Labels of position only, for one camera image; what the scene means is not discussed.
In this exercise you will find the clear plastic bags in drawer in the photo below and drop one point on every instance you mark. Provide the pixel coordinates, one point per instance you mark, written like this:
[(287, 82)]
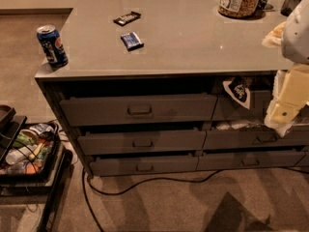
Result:
[(237, 125)]

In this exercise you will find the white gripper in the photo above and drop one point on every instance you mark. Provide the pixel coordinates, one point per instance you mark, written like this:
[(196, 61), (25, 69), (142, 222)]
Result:
[(296, 36)]

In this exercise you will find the grey drawer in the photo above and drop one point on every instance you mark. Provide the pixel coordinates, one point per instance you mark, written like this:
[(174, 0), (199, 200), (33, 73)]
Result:
[(227, 109), (138, 109), (145, 165), (255, 138), (222, 161), (141, 141)]

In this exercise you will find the grey drawer cabinet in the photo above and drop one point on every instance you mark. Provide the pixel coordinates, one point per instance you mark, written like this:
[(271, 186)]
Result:
[(189, 48)]

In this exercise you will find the black tray of snacks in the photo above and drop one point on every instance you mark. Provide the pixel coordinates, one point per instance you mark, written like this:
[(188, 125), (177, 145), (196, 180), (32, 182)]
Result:
[(30, 153)]

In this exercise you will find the black white chip bag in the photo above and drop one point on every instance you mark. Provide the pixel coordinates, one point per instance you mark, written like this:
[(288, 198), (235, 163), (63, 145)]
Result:
[(237, 89)]

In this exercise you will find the blue snack packet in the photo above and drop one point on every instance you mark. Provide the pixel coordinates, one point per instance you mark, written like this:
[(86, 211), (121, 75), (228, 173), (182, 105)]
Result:
[(131, 41)]

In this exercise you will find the black cart frame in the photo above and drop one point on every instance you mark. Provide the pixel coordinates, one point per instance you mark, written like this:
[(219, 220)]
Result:
[(48, 192)]

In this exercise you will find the blue soda can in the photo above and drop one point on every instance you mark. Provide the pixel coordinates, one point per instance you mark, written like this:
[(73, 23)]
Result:
[(50, 40)]

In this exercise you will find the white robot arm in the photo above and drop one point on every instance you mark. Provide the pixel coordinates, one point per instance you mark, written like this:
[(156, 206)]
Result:
[(295, 37)]

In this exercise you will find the black candy bar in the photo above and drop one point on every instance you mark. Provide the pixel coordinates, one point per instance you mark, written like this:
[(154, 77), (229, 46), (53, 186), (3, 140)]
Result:
[(127, 18)]

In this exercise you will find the snack bag on counter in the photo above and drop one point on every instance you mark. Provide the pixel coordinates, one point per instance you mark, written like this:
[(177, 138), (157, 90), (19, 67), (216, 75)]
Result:
[(274, 37)]

